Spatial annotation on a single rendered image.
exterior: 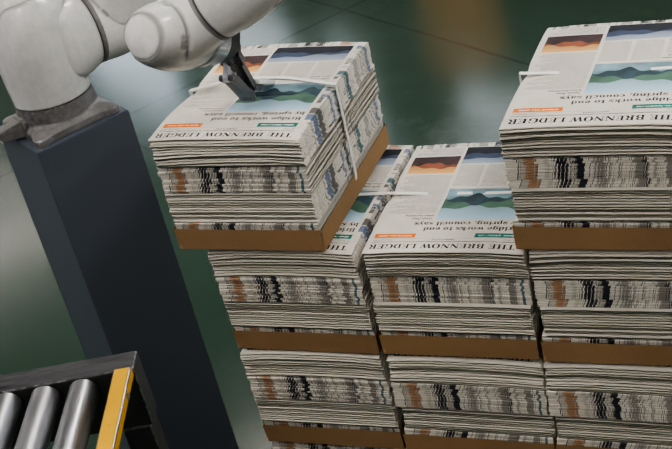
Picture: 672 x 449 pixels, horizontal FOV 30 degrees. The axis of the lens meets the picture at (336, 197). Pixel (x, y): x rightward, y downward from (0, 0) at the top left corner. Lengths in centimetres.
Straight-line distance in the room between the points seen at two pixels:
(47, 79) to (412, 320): 82
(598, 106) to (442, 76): 273
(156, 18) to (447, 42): 314
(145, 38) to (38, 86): 57
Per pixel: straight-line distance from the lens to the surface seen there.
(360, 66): 231
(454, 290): 214
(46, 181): 245
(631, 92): 199
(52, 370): 215
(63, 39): 241
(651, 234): 199
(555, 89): 203
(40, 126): 246
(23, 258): 424
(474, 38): 493
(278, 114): 213
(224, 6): 187
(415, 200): 225
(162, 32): 187
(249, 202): 216
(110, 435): 193
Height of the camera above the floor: 196
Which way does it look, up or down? 29 degrees down
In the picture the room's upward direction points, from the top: 14 degrees counter-clockwise
